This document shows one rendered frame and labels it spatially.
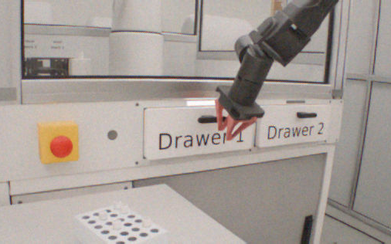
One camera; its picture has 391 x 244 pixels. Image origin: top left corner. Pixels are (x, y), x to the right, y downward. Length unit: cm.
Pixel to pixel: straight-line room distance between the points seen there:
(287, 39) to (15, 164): 56
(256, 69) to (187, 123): 21
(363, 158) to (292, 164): 155
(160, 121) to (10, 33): 34
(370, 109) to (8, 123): 225
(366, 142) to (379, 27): 80
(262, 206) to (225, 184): 17
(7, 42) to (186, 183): 50
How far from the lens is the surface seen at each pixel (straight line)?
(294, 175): 108
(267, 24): 64
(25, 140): 69
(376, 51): 252
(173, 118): 74
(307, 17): 65
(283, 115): 94
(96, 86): 69
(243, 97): 68
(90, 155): 71
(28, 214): 65
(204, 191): 87
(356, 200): 266
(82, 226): 52
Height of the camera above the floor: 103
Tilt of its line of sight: 13 degrees down
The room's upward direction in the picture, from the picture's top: 3 degrees clockwise
